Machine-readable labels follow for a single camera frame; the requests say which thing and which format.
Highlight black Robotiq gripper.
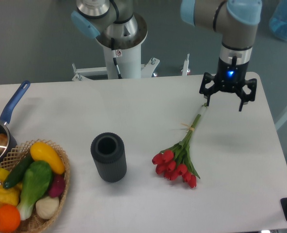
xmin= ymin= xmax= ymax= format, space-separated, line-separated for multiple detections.
xmin=199 ymin=58 xmax=257 ymax=112

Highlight red tulip bouquet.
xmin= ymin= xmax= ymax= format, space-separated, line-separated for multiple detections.
xmin=152 ymin=103 xmax=207 ymax=189

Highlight dark grey ribbed vase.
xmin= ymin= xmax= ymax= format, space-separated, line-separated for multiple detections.
xmin=91 ymin=132 xmax=127 ymax=183

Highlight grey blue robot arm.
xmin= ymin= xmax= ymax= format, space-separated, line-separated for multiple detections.
xmin=71 ymin=0 xmax=262 ymax=105

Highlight blue plastic bag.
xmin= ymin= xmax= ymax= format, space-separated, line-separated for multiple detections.
xmin=269 ymin=0 xmax=287 ymax=41

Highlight purple red radish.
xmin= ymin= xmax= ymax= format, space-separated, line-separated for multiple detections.
xmin=48 ymin=175 xmax=65 ymax=198

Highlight yellow squash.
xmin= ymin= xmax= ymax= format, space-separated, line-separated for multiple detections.
xmin=30 ymin=142 xmax=65 ymax=175

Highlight green bok choy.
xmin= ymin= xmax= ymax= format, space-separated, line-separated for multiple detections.
xmin=17 ymin=161 xmax=53 ymax=221

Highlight white garlic bulb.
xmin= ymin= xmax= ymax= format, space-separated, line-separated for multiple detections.
xmin=35 ymin=196 xmax=59 ymax=220

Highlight dark green cucumber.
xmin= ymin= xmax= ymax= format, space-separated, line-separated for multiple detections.
xmin=3 ymin=154 xmax=34 ymax=189

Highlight woven wicker basket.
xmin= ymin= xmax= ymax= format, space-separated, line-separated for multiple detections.
xmin=0 ymin=138 xmax=71 ymax=233

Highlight small yellow pepper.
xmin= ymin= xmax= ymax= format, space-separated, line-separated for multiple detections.
xmin=0 ymin=167 xmax=10 ymax=182

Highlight orange fruit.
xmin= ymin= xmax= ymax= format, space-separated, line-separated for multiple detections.
xmin=0 ymin=204 xmax=21 ymax=233

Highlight white table clamp post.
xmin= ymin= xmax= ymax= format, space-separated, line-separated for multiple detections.
xmin=181 ymin=53 xmax=191 ymax=76

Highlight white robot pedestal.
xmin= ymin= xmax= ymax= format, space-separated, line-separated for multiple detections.
xmin=71 ymin=12 xmax=160 ymax=79

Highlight black cable on pedestal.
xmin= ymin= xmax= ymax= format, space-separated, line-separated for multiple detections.
xmin=110 ymin=37 xmax=123 ymax=80

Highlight blue handled saucepan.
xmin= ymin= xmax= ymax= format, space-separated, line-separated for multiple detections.
xmin=0 ymin=81 xmax=31 ymax=162

